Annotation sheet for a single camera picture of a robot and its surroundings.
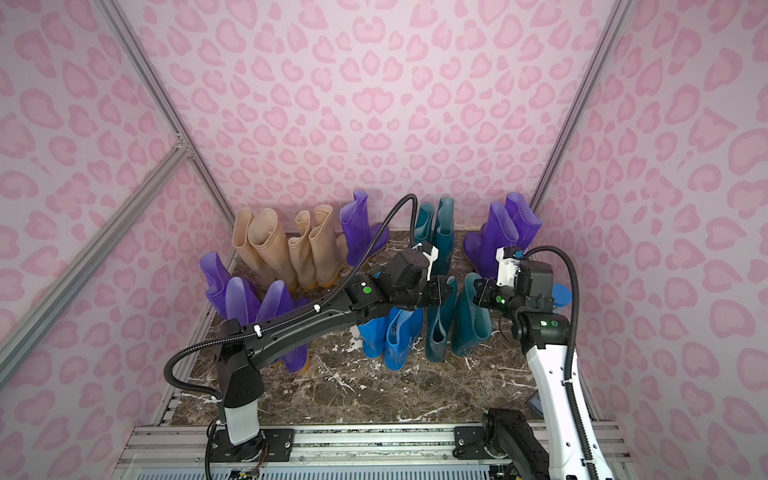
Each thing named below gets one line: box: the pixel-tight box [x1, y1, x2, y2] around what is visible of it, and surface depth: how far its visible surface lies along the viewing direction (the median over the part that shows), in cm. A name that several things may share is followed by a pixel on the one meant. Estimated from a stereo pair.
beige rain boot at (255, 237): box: [232, 207, 291, 286], surface depth 90 cm
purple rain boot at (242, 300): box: [225, 276, 261, 327], surface depth 71 cm
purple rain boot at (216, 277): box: [199, 251, 232, 317], surface depth 77 cm
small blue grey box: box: [527, 389, 544, 420], surface depth 80 cm
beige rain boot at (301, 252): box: [288, 210, 316, 290], surface depth 90 cm
